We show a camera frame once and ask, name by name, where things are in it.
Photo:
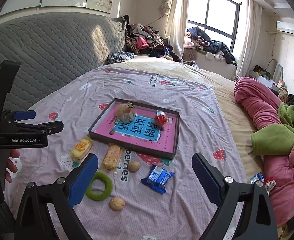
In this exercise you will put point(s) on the person's left hand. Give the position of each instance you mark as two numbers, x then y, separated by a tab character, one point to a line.
12	165

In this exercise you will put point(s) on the blue snack packet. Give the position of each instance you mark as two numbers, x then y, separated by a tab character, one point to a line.
158	178

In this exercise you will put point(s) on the blue and white packet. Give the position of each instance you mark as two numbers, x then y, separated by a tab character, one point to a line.
257	178

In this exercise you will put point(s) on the black framed window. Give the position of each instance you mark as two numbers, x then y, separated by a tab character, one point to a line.
219	12

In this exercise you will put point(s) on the green cloth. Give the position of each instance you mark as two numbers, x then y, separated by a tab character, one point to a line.
274	140

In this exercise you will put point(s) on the pink blanket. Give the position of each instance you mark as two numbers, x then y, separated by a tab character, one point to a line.
259	105

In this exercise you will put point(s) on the dark patterned cloth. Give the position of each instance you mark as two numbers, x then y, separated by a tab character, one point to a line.
118	57

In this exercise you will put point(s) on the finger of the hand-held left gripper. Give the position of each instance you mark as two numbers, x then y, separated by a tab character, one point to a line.
54	127
24	115

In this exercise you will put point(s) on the beige cloth pouch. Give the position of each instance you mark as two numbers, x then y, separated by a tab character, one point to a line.
124	113

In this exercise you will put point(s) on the orange biscuit packet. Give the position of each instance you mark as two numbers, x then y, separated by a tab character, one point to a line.
112	157

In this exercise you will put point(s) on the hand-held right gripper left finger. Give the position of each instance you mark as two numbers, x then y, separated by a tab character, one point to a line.
83	180

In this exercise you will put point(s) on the shallow box with pink print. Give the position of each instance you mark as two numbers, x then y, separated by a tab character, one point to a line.
162	141

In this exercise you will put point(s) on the yellow snack packet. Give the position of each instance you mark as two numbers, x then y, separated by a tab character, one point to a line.
81	148

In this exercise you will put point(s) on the red and white wrapped candy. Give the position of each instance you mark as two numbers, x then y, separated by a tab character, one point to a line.
269	183

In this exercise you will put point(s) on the dark bag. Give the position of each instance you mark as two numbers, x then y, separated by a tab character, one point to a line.
263	71

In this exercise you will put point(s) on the cream curtain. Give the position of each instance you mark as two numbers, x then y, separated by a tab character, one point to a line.
176	12
249	35

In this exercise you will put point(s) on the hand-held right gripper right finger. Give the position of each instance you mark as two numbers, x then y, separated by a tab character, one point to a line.
206	180

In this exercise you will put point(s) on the clothes heap on windowsill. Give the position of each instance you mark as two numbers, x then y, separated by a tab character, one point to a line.
211	45

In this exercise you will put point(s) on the pile of clothes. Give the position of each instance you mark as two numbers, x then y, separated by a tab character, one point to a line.
147	42

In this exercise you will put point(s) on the walnut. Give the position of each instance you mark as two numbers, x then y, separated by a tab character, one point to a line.
134	166
116	203

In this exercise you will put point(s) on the white air conditioner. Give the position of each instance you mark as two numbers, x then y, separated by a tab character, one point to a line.
288	28

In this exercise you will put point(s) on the grey quilted headboard cover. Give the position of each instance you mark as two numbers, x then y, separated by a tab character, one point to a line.
49	55

